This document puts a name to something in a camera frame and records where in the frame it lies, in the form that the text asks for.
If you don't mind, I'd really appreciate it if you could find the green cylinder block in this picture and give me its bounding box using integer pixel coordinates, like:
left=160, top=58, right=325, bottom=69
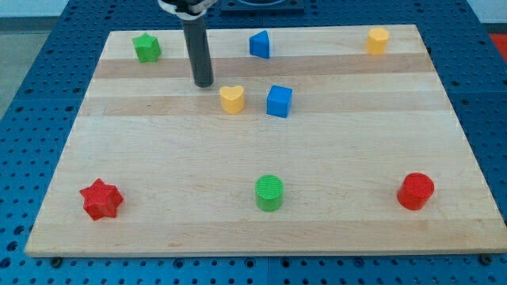
left=254, top=174, right=284, bottom=211

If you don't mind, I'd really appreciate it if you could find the green star block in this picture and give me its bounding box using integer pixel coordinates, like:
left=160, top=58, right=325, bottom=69
left=132, top=32, right=162, bottom=63

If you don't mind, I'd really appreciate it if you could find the red star block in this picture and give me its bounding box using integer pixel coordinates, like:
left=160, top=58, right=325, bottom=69
left=79, top=178, right=124, bottom=221

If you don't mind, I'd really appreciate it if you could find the yellow heart block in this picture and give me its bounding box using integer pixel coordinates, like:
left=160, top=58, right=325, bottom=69
left=219, top=85, right=245, bottom=115

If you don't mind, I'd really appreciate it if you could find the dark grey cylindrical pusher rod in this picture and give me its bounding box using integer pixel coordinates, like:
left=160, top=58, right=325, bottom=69
left=181, top=17, right=214, bottom=88

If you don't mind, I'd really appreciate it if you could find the blue cube block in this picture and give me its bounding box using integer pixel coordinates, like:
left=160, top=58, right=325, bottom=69
left=266, top=85, right=293, bottom=118

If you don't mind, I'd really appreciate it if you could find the red cylinder block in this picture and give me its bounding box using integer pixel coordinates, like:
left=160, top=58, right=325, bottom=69
left=397, top=173, right=435, bottom=211

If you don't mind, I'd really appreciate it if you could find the white rod mount clamp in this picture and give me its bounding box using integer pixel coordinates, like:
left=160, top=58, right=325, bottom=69
left=158, top=0, right=218, bottom=21

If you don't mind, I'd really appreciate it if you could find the yellow hexagon block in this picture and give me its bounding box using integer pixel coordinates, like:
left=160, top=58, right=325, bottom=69
left=365, top=27, right=390, bottom=55

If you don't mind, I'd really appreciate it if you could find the blue triangular prism block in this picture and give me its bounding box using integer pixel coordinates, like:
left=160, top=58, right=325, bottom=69
left=249, top=30, right=271, bottom=59

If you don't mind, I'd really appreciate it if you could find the light wooden board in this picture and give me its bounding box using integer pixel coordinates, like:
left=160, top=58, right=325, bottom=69
left=25, top=25, right=506, bottom=257

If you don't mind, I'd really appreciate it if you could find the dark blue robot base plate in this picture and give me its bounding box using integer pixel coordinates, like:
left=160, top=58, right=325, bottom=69
left=218, top=0, right=306, bottom=13

